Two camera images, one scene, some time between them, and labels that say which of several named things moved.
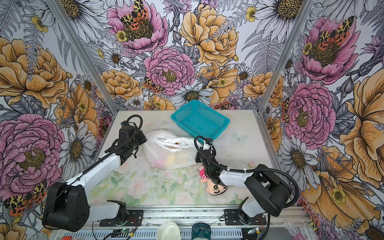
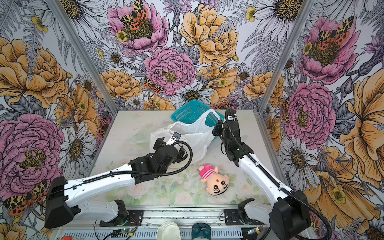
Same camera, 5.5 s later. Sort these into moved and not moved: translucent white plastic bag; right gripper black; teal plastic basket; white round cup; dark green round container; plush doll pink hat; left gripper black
Moved: right gripper black; left gripper black; translucent white plastic bag
Not moved: white round cup; teal plastic basket; plush doll pink hat; dark green round container
